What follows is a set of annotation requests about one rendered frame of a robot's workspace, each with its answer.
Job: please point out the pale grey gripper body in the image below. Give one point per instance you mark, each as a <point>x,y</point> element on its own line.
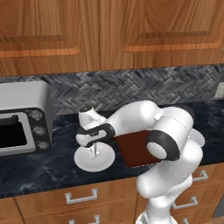
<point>93,149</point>

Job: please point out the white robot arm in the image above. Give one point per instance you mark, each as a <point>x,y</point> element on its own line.
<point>137,116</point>

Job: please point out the white round plate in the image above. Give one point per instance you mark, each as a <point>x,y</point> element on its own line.
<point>102,163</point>

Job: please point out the brown rectangular tray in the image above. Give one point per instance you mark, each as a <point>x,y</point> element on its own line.
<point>134,148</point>

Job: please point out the grey toaster oven knob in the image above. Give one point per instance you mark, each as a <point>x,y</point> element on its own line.
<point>35,115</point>
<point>39,130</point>
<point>43,145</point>

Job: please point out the wooden drawer front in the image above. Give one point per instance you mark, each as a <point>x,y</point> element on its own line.
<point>49,217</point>
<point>208,195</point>
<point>201,214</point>
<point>214,173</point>
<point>46,195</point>

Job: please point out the silver toaster oven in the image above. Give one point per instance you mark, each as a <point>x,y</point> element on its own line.
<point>23,96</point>

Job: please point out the wooden base cupboard door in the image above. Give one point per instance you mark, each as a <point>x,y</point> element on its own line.
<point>6,213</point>

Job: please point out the wooden wall cupboard door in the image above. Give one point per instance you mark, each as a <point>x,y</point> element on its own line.
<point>169,26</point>
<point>43,29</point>

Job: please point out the white wall socket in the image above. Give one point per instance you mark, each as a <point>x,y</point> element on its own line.
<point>220,91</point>

